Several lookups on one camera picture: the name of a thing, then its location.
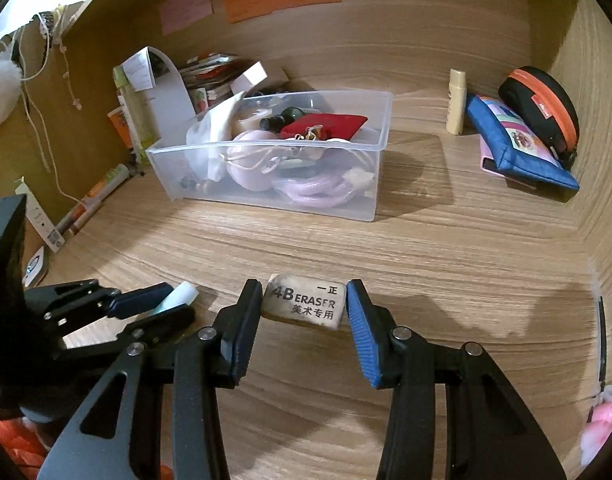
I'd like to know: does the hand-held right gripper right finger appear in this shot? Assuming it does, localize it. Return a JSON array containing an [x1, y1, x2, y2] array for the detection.
[[346, 279, 567, 480]]

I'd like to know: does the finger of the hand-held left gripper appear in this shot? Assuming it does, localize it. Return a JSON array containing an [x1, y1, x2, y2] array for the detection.
[[106, 282, 174, 320], [117, 304, 197, 348]]

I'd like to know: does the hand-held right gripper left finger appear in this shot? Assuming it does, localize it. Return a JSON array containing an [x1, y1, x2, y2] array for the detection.
[[38, 278, 263, 480]]

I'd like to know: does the small white block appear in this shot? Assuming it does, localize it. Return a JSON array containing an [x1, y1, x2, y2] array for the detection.
[[153, 281, 199, 316]]

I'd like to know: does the white printed eraser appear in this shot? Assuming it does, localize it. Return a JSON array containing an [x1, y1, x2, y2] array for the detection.
[[260, 273, 348, 332]]

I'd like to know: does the clear plastic storage box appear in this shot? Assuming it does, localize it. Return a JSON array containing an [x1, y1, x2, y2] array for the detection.
[[145, 90, 394, 222]]

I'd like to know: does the green glass bottle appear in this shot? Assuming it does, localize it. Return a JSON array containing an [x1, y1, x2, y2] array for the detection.
[[259, 106, 307, 131]]

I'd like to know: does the wooden desktop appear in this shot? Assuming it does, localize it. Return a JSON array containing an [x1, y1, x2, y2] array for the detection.
[[16, 80, 607, 480]]

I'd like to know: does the white round gadget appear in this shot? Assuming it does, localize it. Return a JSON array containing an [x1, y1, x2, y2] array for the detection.
[[23, 247, 49, 288]]

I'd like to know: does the white power strip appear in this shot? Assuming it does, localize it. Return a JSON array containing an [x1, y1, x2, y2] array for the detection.
[[16, 177, 67, 253]]

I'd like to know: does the printed paper tube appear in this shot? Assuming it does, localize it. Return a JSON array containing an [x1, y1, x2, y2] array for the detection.
[[56, 162, 133, 236]]

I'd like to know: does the orange patterned cloth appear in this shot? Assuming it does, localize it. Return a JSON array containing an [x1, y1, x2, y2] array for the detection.
[[0, 407, 49, 480]]

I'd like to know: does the orange packet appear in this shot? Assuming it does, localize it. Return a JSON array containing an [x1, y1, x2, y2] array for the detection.
[[107, 107, 134, 150]]

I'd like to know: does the white plastic bag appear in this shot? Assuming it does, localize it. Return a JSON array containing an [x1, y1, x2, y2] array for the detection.
[[186, 91, 247, 183]]

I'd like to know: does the yellow-green clear bottle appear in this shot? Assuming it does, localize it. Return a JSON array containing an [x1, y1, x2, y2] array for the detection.
[[112, 65, 154, 161]]

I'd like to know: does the white curved paper sheet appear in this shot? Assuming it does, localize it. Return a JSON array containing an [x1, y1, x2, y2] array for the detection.
[[122, 46, 196, 143]]

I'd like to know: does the red fabric pouch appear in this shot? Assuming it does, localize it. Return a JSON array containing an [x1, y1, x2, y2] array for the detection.
[[280, 113, 369, 142]]

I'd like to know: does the pink flat case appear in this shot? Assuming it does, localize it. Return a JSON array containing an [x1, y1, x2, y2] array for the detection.
[[479, 135, 512, 178]]

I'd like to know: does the white fluffy ball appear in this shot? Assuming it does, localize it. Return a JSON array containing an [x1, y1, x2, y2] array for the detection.
[[0, 57, 24, 126]]

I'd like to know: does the blue patchwork pouch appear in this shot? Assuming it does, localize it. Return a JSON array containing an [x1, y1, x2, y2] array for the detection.
[[465, 94, 581, 191]]

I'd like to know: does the stack of books and papers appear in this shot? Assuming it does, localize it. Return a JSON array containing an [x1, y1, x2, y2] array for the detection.
[[178, 52, 257, 101]]

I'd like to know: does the thin black rod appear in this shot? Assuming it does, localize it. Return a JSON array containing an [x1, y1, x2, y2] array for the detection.
[[598, 295, 610, 387]]

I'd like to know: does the cream lotion bottle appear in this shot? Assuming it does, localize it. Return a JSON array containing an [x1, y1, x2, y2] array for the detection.
[[446, 68, 468, 136]]

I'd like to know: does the pink cardboard box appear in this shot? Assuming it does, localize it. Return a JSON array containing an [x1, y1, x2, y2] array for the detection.
[[231, 61, 289, 95]]

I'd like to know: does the black pouch with orange zipper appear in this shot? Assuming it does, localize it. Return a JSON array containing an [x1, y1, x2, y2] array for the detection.
[[498, 66, 580, 171]]

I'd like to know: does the pink sticky note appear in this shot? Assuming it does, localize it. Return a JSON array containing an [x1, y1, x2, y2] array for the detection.
[[159, 0, 213, 36]]

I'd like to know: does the pink braided rope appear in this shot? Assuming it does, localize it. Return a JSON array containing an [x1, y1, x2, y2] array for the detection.
[[272, 172, 354, 209]]

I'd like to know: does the white cable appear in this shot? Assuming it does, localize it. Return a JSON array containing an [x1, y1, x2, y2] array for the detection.
[[281, 140, 376, 200]]

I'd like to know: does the beige drawstring pouch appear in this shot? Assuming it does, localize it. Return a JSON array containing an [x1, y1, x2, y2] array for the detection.
[[227, 129, 287, 193]]

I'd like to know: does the beaded string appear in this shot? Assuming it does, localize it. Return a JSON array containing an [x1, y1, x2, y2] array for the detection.
[[60, 42, 85, 112]]

